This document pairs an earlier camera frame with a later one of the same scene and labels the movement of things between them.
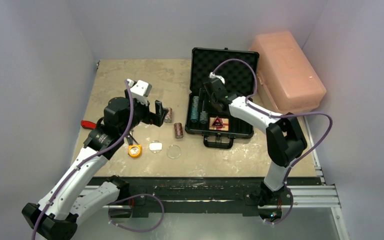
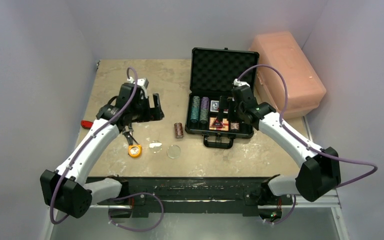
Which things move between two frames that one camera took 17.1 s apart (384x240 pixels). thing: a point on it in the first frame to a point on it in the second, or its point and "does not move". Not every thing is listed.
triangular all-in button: (217, 122) does not move
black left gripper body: (141, 113) does not move
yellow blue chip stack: (203, 117) does not move
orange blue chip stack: (168, 118) to (234, 126)
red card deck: (225, 122) does not move
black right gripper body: (211, 93) to (231, 108)
